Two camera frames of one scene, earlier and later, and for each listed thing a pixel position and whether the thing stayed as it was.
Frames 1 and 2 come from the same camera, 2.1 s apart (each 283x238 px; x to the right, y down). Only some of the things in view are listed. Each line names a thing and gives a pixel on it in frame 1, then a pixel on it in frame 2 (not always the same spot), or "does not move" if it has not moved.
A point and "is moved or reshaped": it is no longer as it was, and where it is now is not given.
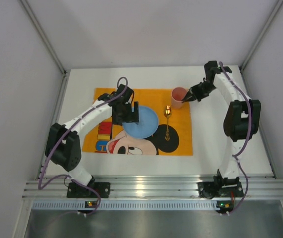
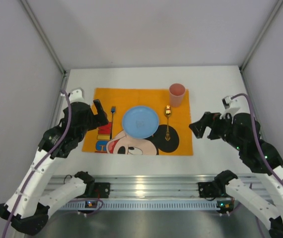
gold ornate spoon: x=168 y=111 does not move
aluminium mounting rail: x=156 y=186 does not move
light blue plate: x=148 y=124 does not move
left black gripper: x=125 y=118 → x=92 y=118
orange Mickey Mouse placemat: x=173 y=137 does not move
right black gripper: x=196 y=92 → x=208 y=124
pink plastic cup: x=177 y=94 is moved or reshaped
